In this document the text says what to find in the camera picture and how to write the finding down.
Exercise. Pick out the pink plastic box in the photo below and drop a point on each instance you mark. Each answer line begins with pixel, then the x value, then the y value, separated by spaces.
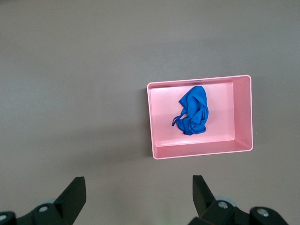
pixel 242 112

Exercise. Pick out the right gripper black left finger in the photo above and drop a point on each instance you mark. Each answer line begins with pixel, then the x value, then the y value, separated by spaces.
pixel 75 197

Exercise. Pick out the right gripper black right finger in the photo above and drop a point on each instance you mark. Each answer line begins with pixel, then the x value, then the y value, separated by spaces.
pixel 201 197

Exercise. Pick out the blue cloth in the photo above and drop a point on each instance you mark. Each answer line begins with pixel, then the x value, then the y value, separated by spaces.
pixel 195 110

